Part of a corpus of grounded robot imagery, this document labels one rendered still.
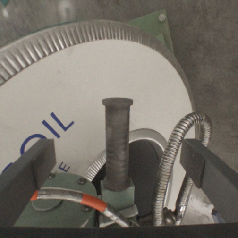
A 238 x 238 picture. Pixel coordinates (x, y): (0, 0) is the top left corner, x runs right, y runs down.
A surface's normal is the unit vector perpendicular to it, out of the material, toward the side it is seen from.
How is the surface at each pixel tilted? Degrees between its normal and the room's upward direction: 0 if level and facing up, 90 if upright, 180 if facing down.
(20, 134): 90
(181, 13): 0
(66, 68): 90
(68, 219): 115
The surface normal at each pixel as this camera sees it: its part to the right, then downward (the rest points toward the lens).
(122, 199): 0.20, 0.27
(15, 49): 0.72, 0.11
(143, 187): -0.66, -0.19
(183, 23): -0.62, 0.58
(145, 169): -0.70, 0.18
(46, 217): 0.01, -0.96
